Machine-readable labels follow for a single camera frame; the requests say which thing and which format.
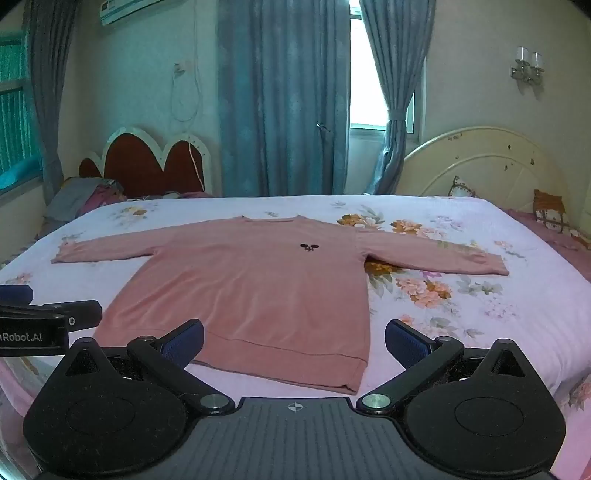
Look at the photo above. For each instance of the floral bed sheet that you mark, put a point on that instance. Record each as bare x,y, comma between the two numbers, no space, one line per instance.
277,205

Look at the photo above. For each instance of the orange patterned pillow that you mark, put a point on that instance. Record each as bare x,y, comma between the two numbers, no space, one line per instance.
551,210

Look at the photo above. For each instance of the glass wall lamp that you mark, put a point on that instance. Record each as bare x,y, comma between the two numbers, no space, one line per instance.
526,67

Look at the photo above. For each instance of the red scalloped headboard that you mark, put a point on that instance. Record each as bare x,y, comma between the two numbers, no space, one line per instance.
138,170

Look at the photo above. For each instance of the pile of clothes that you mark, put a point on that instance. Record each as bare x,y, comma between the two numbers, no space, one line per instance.
85,196

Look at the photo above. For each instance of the small floral pillow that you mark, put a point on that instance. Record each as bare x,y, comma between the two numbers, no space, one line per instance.
465,188

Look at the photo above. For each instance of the cream arched headboard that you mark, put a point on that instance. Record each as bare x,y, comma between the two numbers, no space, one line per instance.
489,161

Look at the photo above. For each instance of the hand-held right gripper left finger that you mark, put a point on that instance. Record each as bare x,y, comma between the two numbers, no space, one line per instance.
183,345

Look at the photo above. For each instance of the tied blue curtain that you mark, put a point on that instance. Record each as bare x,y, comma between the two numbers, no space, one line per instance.
397,69

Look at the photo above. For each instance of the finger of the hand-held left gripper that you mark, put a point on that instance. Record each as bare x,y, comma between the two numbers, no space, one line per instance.
16,293
69,311

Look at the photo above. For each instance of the grey curtain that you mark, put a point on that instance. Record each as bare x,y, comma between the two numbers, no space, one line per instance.
46,92

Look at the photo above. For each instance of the wide blue curtain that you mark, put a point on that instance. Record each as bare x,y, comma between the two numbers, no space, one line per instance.
281,101

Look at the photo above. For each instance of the white air conditioner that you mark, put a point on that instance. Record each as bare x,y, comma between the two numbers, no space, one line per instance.
131,10

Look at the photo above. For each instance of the pink long-sleeved sweater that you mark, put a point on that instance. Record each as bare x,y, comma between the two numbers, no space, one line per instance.
254,286

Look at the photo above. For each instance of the bright window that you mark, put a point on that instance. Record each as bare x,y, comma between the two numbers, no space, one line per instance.
367,92

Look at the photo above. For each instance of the green-screened window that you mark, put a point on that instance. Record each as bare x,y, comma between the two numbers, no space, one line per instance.
16,115

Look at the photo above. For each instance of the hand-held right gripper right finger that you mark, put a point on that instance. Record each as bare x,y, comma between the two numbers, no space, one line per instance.
406,345

